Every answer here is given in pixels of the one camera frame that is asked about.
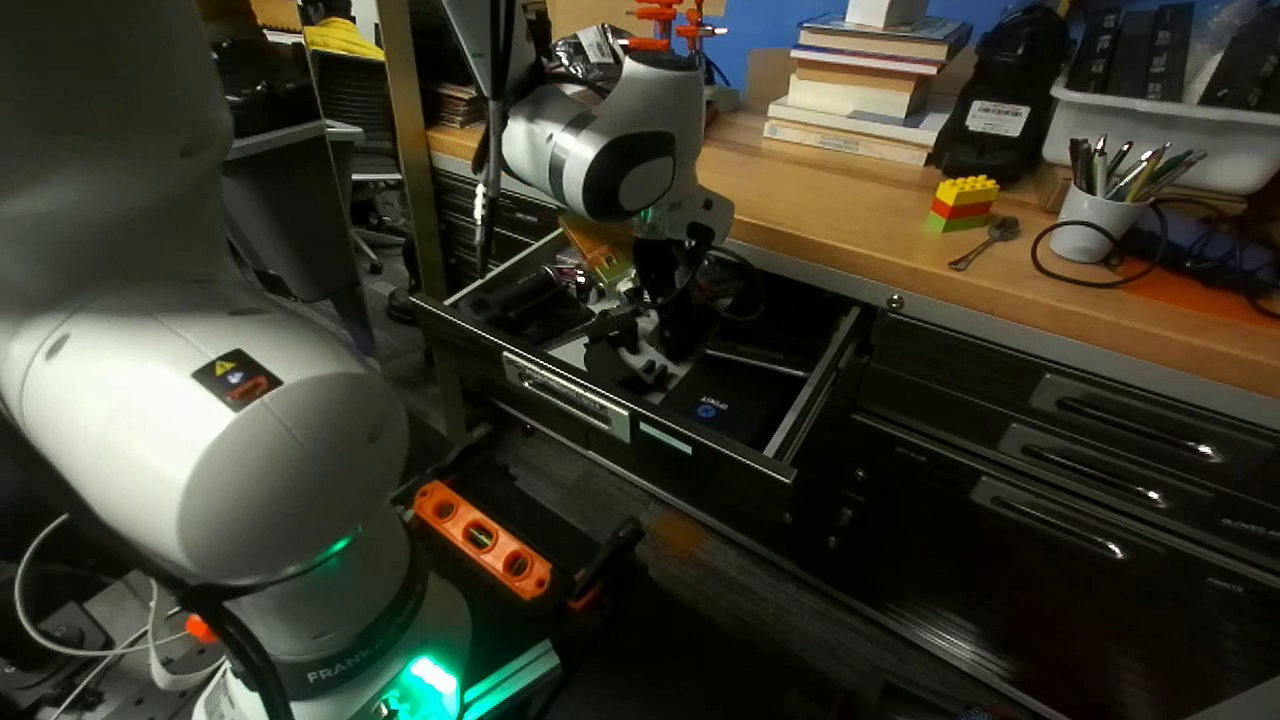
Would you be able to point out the black spoon-shaped tool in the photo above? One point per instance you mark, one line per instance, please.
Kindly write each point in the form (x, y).
(988, 239)

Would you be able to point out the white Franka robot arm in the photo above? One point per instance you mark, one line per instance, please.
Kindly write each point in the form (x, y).
(200, 443)

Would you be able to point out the black tool drawer cabinet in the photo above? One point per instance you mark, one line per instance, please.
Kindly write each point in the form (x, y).
(1001, 533)

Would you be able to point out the yellow object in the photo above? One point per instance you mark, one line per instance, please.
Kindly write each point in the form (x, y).
(341, 38)

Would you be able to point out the cup of pens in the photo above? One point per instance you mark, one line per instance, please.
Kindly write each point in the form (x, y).
(1160, 165)

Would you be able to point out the black box part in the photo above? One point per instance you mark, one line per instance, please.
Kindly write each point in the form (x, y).
(600, 332)

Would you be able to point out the black long block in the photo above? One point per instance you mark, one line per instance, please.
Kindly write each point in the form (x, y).
(523, 301)

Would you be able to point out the black box blue sticker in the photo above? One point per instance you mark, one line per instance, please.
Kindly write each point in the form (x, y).
(723, 406)

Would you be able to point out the orange spirit level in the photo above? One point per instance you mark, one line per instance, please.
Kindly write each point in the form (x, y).
(483, 538)

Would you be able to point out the black flat tablet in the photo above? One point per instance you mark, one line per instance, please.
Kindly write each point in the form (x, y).
(782, 323)

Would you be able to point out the dark blue power tool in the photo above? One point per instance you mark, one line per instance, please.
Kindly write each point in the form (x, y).
(1201, 254)

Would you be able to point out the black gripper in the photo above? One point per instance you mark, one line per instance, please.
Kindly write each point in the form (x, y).
(673, 261)

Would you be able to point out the grey plastic bin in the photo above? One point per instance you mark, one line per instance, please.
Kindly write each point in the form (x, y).
(285, 184)

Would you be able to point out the tan book stack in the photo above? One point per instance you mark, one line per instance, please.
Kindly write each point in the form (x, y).
(864, 80)

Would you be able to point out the brown folder stack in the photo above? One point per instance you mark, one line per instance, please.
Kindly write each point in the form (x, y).
(458, 104)

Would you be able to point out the yellow red green lego stack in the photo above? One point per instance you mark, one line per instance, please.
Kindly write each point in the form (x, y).
(960, 200)

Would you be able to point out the blue wall board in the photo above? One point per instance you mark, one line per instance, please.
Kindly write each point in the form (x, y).
(765, 24)

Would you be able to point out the white plastic bin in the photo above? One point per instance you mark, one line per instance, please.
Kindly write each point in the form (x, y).
(1172, 135)

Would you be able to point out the white cup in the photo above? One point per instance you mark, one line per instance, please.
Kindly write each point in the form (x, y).
(1091, 225)

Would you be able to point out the tan metal post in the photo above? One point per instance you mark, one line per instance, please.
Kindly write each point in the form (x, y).
(407, 200)

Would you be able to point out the black device with white label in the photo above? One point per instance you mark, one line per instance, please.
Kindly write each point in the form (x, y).
(1001, 101)

